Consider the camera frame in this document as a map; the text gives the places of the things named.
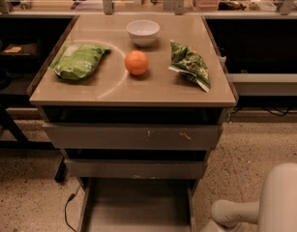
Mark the grey drawer cabinet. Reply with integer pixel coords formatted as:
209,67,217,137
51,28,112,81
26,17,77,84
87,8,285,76
26,14,239,191

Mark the orange fruit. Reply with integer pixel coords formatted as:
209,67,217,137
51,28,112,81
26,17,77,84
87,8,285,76
125,50,149,75

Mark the grey bottom drawer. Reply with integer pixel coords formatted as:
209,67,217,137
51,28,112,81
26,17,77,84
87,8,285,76
77,179,195,232

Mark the dark box under shelf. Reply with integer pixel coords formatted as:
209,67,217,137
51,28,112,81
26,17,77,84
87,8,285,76
0,43,40,61

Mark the dark green chip bag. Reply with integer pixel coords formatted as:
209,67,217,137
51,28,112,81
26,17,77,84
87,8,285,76
168,40,211,93

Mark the black cable on floor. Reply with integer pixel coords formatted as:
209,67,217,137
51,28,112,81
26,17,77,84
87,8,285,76
63,187,80,232

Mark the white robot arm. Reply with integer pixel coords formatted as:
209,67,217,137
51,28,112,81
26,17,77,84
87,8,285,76
200,163,297,232

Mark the black table frame left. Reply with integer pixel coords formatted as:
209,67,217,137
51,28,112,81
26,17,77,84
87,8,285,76
0,94,68,183

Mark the light green chip bag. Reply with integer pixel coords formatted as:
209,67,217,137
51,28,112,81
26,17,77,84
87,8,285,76
48,43,110,80

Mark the white bowl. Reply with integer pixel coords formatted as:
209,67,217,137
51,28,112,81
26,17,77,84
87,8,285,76
127,20,160,47

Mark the grey top drawer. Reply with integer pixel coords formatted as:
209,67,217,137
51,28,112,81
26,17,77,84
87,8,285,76
44,123,223,151

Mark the grey middle drawer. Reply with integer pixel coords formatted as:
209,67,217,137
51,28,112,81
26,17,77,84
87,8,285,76
65,159,206,179

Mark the grey drawer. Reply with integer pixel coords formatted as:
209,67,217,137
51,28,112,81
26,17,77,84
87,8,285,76
65,159,206,179
44,123,223,151
77,179,195,232

